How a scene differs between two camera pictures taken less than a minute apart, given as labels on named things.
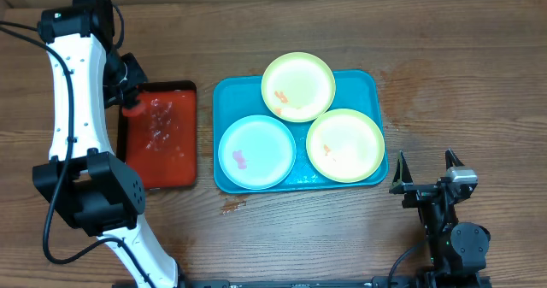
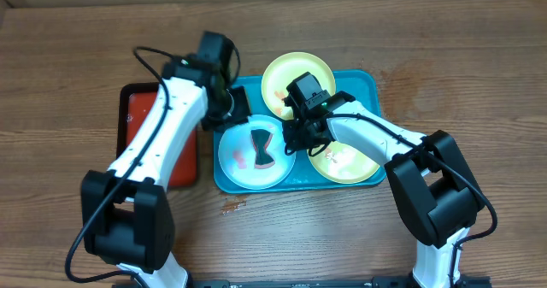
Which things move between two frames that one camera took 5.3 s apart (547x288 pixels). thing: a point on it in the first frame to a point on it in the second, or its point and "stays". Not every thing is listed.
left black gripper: (139, 79) to (243, 114)
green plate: (345, 145) stays
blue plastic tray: (238, 96) stays
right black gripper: (421, 195) to (295, 131)
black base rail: (428, 281) stays
